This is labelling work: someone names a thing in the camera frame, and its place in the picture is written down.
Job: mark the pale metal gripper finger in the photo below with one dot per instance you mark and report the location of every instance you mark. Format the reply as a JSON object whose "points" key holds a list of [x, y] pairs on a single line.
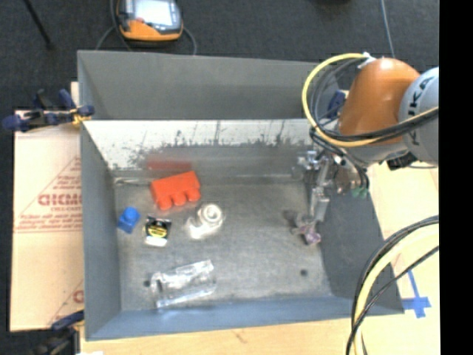
{"points": [[322, 209], [314, 207]]}

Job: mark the purple toy figure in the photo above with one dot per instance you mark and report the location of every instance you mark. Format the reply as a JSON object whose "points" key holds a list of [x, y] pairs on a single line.
{"points": [[305, 229]]}

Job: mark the grey metal bin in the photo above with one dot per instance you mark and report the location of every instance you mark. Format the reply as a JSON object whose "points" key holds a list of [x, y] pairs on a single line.
{"points": [[236, 264]]}

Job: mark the orange-red toy block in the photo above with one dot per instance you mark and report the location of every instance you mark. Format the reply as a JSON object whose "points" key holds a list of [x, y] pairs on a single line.
{"points": [[175, 191]]}

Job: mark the black and yellow tape measure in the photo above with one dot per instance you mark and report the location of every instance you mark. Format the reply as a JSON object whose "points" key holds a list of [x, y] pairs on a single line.
{"points": [[157, 230]]}

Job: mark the blue toy block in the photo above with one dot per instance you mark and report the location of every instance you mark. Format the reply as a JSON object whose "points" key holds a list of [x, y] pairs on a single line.
{"points": [[128, 220]]}

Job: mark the brown cardboard board red print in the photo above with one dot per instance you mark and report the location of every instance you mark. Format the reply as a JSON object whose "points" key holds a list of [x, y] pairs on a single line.
{"points": [[46, 242]]}

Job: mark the black cylinder on white bracket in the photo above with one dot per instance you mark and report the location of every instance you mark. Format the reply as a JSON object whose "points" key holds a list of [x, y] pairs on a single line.
{"points": [[401, 160]]}

